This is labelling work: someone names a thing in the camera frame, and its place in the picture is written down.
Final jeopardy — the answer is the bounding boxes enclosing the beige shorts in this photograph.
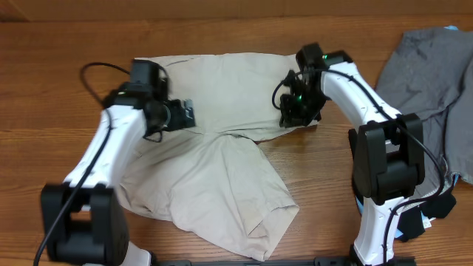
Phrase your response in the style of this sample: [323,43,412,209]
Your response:
[118,53,299,261]

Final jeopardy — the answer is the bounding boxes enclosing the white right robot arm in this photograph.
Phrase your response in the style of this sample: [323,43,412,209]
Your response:
[272,46,425,265]

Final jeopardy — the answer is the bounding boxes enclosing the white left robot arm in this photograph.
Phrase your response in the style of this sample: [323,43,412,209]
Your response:
[37,82,195,265]

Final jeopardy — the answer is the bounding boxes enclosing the grey shorts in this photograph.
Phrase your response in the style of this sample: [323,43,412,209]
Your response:
[376,27,472,182]

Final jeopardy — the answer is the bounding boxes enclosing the black garment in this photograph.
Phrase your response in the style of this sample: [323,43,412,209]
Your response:
[395,173,460,242]

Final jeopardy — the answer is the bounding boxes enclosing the brown cardboard back panel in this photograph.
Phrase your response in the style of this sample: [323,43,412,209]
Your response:
[1,0,472,22]

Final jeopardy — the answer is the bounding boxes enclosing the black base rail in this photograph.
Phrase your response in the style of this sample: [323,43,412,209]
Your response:
[151,255,417,266]

